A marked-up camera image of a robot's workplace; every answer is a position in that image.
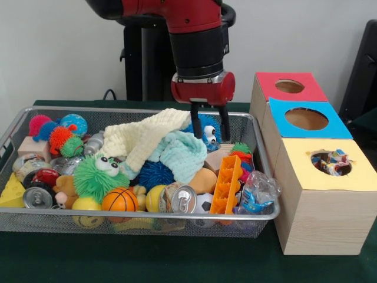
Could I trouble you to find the green spiky ball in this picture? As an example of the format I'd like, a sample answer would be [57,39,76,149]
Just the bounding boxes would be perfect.
[73,154,130,203]

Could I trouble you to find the silver drink can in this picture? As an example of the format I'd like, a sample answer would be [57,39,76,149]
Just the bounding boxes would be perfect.
[159,182,198,214]

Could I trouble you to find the white colourful spotted cloth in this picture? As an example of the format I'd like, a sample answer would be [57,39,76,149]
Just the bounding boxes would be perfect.
[311,149,353,176]

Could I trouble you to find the wooden three-hole box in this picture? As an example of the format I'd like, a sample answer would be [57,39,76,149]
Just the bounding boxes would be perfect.
[249,72,377,256]

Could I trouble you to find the clear plastic packet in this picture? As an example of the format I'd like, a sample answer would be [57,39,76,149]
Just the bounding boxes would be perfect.
[239,171,282,215]

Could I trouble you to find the yellow ball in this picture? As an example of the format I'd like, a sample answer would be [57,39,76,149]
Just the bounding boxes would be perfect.
[72,196,102,212]

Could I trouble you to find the small orange basketball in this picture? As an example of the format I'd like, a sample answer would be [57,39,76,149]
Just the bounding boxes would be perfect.
[101,187,140,213]

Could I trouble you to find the black panel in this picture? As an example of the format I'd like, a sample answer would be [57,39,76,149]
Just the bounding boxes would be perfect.
[339,19,377,145]

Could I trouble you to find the clear mesh bin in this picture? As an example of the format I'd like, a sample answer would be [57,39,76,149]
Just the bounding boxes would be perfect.
[0,106,281,239]

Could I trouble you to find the small brown teddy bear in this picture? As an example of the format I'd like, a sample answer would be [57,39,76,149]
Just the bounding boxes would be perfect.
[53,175,78,209]

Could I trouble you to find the cream waffle cloth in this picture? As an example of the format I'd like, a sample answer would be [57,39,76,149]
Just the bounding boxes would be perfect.
[101,108,192,174]

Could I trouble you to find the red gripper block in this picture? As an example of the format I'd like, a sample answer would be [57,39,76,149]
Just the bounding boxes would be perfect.
[171,71,236,142]

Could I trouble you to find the yellow wedge block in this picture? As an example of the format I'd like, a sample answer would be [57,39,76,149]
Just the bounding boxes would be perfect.
[0,173,27,208]

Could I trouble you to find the large blue spiky ball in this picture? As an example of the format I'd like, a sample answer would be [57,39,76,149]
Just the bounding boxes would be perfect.
[183,114,223,148]

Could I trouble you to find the small soccer ball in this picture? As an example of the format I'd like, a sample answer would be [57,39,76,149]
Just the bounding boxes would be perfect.
[194,193,216,228]

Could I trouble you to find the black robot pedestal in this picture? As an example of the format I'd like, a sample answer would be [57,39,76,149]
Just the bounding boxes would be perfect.
[120,3,237,102]

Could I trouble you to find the mint green waffle cloth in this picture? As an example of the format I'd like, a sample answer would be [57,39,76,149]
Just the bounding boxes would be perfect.
[121,131,208,184]

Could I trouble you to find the round wooden disc toy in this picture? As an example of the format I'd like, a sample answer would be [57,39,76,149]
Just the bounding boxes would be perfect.
[188,168,218,196]

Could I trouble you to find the orange plastic gear toy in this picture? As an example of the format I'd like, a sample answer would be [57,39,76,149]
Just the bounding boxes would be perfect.
[209,155,243,215]

